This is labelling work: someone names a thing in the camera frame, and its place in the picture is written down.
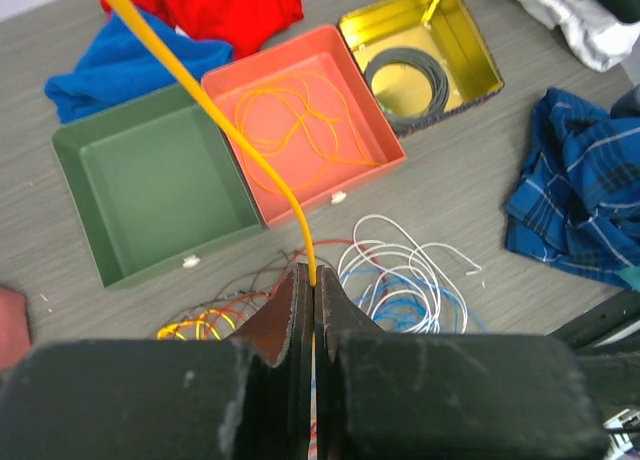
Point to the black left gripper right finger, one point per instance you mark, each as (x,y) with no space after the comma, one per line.
(384,395)

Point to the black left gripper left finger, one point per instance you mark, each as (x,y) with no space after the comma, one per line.
(244,397)

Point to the green drawer box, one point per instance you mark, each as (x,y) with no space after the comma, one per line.
(156,186)

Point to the dusty pink cloth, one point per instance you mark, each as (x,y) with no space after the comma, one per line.
(14,328)

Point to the blue plaid cloth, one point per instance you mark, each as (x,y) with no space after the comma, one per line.
(576,204)

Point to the cyan cloth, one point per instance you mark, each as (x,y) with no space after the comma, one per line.
(630,275)

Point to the salmon drawer box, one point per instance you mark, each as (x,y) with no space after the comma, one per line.
(306,108)

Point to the grey denim cloth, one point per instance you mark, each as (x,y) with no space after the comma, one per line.
(628,105)

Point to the red cloth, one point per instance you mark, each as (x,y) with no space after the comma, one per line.
(245,24)

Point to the white cloth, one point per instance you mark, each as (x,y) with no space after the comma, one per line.
(594,35)

